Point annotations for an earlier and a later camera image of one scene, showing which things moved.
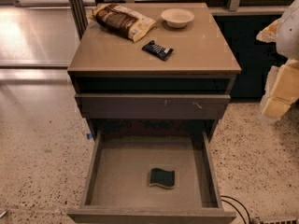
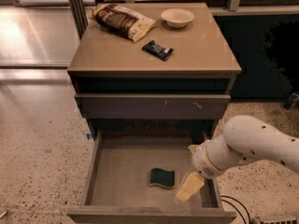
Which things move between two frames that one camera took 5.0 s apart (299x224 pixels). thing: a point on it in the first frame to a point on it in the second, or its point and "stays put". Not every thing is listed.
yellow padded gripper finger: (269, 33) to (192, 147)
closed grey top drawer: (151, 106) stays put
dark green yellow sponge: (162, 177) stays put
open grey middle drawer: (116, 188) stays put
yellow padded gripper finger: (281, 90) to (192, 184)
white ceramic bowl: (177, 18) stays put
